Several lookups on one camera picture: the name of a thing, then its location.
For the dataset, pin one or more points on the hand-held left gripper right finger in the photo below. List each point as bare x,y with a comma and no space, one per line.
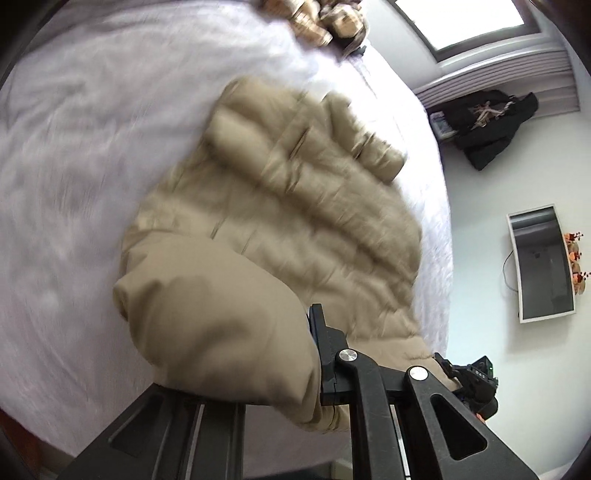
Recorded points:
332,369

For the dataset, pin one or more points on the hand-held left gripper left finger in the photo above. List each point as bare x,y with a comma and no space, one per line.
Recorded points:
152,438

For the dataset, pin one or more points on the khaki puffer jacket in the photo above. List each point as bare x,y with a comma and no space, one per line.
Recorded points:
277,207

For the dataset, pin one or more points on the pile of beige striped clothes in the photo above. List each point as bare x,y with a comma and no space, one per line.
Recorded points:
318,18

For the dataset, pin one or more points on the black hanging coats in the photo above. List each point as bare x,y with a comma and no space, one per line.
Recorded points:
489,129

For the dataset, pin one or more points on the small printed box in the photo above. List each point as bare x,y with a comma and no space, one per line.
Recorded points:
441,125

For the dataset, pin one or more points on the bed with lavender cover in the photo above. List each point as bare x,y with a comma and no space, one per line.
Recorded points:
92,138

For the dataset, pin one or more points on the pale curtain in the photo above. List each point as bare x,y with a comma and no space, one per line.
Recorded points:
498,81

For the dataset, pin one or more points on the dark grey garment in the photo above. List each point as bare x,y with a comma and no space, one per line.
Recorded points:
355,46

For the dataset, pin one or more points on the window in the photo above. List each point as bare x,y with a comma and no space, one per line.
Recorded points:
466,23

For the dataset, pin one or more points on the wall-mounted screen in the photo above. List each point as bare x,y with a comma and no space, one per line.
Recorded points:
540,267

